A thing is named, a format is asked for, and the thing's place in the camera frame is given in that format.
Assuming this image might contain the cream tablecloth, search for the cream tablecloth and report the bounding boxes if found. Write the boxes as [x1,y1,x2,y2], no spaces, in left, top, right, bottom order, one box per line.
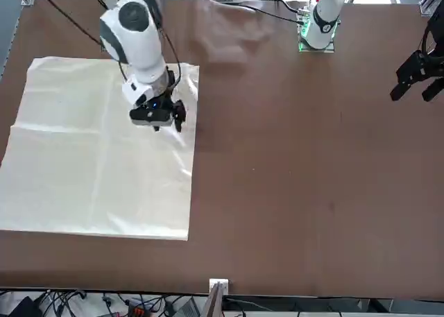
[0,55,201,242]

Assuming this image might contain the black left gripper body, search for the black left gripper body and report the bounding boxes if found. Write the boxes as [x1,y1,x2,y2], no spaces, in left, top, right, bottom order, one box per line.
[396,8,444,89]

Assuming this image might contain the aluminium profile post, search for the aluminium profile post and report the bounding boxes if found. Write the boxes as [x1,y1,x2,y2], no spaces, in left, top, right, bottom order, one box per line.
[203,277,230,317]

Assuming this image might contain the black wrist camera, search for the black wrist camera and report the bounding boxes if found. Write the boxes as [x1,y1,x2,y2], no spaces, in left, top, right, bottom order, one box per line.
[128,105,174,128]

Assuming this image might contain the black base cable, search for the black base cable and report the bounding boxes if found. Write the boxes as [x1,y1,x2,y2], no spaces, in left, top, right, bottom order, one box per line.
[239,3,305,24]

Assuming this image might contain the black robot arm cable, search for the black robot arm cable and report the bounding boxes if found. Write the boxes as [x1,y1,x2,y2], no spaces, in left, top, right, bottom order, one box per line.
[34,0,105,50]
[152,15,183,92]

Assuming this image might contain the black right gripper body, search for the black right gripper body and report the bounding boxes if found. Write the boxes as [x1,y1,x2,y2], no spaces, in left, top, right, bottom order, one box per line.
[137,92,177,132]

